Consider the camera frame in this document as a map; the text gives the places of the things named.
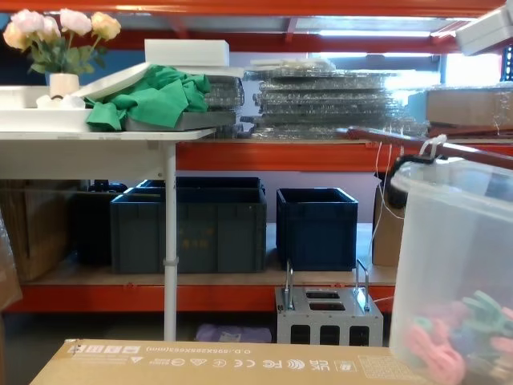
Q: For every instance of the orange steel shelving rack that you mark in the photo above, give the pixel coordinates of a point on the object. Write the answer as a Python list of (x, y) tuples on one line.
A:
[(280, 155)]

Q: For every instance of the large dark teal crate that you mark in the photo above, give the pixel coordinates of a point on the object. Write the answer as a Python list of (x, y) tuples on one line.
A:
[(216, 232)]

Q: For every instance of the dark blue crate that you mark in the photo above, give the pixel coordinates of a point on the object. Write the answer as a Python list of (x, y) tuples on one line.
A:
[(316, 236)]

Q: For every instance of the grey metal tray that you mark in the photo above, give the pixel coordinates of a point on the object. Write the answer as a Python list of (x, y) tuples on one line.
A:
[(180, 121)]

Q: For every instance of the small bubble wrap stack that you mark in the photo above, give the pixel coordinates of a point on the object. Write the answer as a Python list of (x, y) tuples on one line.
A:
[(224, 93)]

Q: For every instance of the large bubble wrap stack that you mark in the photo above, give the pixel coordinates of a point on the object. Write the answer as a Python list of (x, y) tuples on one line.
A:
[(328, 100)]

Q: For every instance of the green cloth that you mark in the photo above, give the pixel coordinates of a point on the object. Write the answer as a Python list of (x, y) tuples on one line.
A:
[(156, 100)]

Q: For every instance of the tall brown cardboard box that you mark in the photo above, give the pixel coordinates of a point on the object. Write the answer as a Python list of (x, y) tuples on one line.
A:
[(386, 236)]

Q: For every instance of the purple bag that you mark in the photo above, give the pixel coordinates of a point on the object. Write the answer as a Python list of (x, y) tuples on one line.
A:
[(232, 333)]

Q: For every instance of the red-brown pole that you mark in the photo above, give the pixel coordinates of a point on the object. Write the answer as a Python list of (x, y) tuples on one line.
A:
[(401, 139)]

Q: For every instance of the white foam block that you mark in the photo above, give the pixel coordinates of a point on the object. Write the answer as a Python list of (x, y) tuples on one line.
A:
[(186, 52)]

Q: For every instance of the black case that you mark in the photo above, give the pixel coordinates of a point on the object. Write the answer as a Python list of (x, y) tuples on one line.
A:
[(94, 228)]

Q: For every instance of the printed brown cardboard carton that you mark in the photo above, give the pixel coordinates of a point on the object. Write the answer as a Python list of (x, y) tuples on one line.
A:
[(220, 365)]

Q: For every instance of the white flat board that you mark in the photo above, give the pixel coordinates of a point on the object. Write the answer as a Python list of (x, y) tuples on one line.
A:
[(120, 76)]

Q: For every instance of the white plastic tie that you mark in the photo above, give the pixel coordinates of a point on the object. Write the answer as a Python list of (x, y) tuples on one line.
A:
[(431, 145)]

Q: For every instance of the white table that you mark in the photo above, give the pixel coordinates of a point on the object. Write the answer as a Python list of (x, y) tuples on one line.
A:
[(80, 152)]

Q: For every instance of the clear plastic bucket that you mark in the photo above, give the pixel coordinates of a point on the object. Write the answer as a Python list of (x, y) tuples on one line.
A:
[(449, 248)]

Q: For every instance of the white flower vase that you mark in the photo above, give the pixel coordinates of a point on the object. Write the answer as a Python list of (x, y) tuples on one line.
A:
[(64, 85)]

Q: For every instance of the plastic wrapped cardboard box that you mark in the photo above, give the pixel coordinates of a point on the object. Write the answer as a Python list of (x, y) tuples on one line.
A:
[(465, 106)]

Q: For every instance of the white shallow tray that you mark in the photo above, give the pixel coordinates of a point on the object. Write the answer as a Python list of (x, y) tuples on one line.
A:
[(40, 118)]

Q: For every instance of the colourful plastic pieces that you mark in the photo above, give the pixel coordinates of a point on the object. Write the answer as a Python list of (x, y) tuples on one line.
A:
[(433, 349)]

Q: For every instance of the pink and yellow artificial flowers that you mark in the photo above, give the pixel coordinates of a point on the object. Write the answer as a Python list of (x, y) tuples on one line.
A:
[(48, 44)]

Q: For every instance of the pale grey squared box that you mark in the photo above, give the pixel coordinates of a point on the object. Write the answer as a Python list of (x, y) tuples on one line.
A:
[(487, 32)]

